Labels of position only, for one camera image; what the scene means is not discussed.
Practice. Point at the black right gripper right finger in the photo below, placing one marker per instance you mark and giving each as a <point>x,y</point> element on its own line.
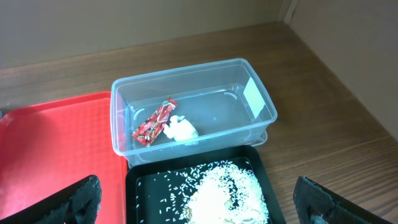
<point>316,204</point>

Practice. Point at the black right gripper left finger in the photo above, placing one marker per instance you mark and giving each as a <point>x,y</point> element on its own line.
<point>78,203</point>

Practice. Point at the red snack wrapper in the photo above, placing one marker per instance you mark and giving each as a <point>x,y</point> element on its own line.
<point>148,131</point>

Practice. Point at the white napkin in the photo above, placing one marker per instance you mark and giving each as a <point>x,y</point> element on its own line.
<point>180,129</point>

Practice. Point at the black waste tray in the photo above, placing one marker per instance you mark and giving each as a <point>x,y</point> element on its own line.
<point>156,192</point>

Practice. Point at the rice food waste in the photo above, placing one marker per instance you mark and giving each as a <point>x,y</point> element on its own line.
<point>213,193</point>

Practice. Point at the red serving tray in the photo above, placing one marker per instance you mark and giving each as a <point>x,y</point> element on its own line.
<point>49,146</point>

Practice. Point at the white label on bin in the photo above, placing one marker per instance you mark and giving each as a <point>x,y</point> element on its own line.
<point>253,97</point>

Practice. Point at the clear plastic bin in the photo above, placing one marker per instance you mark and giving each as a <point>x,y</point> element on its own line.
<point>209,95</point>

